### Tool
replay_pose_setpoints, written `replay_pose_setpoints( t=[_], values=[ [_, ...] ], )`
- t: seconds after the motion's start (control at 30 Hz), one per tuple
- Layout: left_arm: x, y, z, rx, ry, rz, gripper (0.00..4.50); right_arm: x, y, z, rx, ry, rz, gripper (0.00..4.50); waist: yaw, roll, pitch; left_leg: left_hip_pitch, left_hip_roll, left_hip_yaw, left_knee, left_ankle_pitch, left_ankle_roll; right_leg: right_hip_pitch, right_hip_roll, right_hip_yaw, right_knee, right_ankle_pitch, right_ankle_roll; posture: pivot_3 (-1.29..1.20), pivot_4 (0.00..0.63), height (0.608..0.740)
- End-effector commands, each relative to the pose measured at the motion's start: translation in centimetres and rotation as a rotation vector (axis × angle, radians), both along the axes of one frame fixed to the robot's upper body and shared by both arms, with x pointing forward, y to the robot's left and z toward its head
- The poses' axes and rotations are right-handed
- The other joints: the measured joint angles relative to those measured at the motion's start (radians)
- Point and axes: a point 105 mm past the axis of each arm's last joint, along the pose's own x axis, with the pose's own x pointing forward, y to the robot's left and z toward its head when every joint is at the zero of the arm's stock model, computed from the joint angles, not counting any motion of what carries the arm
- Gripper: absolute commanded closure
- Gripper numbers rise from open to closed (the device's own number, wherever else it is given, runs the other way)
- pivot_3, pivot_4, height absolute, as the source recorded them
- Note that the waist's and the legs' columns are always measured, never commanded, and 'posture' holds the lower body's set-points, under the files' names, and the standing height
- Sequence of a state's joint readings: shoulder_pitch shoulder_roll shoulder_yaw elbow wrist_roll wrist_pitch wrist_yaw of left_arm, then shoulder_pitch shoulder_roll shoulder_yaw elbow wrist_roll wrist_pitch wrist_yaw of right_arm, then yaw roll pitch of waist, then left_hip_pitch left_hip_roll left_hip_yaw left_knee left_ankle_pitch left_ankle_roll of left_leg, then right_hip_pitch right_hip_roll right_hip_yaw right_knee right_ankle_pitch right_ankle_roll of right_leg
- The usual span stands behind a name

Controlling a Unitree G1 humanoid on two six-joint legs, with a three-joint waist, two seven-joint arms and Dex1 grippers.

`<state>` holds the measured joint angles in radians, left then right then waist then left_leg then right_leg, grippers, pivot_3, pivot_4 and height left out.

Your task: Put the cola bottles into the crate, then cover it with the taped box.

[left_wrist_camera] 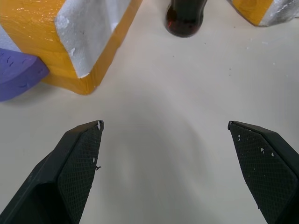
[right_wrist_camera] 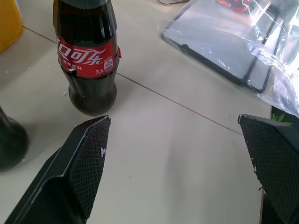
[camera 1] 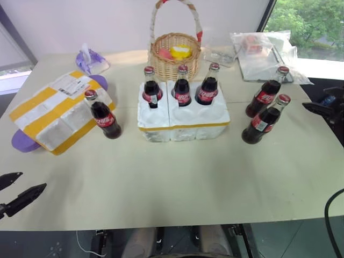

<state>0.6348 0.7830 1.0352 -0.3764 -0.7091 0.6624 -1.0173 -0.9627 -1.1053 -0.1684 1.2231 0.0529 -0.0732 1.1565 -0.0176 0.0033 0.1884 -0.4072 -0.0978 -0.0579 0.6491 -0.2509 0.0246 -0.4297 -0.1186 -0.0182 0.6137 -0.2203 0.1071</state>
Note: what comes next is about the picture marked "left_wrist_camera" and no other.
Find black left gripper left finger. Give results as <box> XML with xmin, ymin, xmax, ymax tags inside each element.
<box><xmin>0</xmin><ymin>120</ymin><xmax>105</xmax><ymax>224</ymax></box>

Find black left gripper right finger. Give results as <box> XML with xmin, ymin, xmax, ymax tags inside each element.
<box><xmin>228</xmin><ymin>120</ymin><xmax>299</xmax><ymax>224</ymax></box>

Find purple foam block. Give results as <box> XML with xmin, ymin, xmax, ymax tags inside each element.
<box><xmin>0</xmin><ymin>47</ymin><xmax>50</xmax><ymax>102</ymax></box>

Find large yellow-taped foam block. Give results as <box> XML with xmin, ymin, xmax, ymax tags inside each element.
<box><xmin>0</xmin><ymin>0</ymin><xmax>143</xmax><ymax>96</ymax></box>

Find small yellow-taped foam block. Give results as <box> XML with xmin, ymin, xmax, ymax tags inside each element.
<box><xmin>227</xmin><ymin>0</ymin><xmax>299</xmax><ymax>27</ymax></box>

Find dark cola bottle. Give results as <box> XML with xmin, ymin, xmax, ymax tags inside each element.
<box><xmin>165</xmin><ymin>0</ymin><xmax>207</xmax><ymax>38</ymax></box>

